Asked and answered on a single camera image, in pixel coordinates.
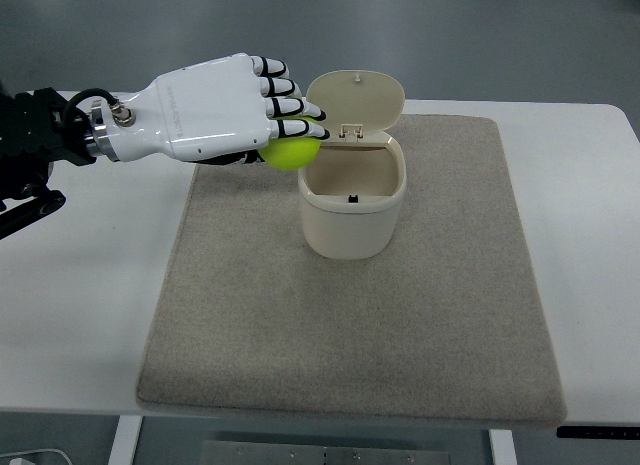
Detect grey felt mat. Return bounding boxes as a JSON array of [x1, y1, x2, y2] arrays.
[[136, 115, 566, 426]]

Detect grey metal base plate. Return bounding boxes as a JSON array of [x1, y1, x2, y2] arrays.
[[199, 441, 451, 465]]

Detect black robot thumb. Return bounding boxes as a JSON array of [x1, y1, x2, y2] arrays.
[[196, 150, 264, 166]]

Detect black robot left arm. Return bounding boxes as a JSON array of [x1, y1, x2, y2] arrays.
[[1, 54, 330, 237]]

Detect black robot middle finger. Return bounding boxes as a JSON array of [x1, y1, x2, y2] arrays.
[[265, 97, 326, 121]]

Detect white table leg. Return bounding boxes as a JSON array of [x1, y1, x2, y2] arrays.
[[489, 429, 518, 465], [107, 415, 143, 465]]

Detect white table leg left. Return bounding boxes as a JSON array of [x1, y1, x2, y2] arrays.
[[107, 415, 143, 465]]

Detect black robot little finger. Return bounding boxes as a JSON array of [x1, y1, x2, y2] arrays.
[[251, 55, 289, 78]]

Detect beige bin with open lid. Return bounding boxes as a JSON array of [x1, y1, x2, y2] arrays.
[[298, 70, 407, 260]]

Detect yellow-green tennis ball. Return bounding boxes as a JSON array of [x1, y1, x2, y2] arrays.
[[257, 136, 321, 170]]

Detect black table control panel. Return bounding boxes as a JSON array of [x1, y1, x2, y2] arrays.
[[556, 425, 640, 441]]

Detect white table leg right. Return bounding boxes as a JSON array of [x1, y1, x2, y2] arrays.
[[489, 429, 518, 465]]

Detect white cable on floor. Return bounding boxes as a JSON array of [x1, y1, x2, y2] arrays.
[[0, 448, 73, 465]]

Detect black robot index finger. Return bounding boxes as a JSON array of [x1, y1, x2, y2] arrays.
[[269, 118, 330, 140]]

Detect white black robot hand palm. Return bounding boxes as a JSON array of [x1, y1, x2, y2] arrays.
[[88, 54, 272, 162]]

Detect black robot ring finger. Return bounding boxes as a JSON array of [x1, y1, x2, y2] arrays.
[[258, 76, 302, 98]]

